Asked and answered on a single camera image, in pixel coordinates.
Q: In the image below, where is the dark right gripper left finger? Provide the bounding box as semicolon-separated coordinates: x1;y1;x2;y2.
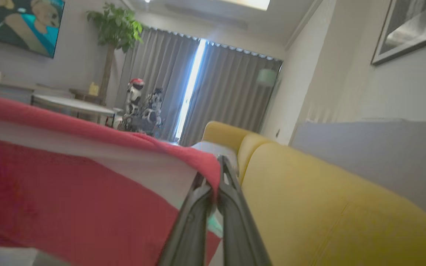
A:
157;173;218;266

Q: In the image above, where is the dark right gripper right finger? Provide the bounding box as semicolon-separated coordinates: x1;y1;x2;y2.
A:
216;155;273;266

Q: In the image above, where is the red white humanoid robot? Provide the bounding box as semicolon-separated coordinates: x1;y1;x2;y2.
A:
124;78;145;117

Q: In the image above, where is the large yellow sofa back cushion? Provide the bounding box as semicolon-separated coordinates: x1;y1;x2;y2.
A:
240;142;426;266

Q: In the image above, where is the wall television screen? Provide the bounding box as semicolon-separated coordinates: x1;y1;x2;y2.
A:
0;0;65;59

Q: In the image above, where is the black framed grey picture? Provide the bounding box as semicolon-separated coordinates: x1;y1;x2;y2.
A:
371;0;426;66

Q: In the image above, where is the grey sideboard cabinet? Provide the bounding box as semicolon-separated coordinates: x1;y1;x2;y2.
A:
0;76;75;106

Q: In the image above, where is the white oval table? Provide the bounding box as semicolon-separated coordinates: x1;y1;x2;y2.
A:
31;93;116;128

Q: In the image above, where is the grey pleated curtain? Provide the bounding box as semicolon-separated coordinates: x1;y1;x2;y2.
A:
179;40;283;146
115;28;200;143

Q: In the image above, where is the green potted tree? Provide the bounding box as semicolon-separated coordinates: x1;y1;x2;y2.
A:
87;3;144;106

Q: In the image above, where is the grey sofa seat cushion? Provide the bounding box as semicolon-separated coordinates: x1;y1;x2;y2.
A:
190;140;240;176

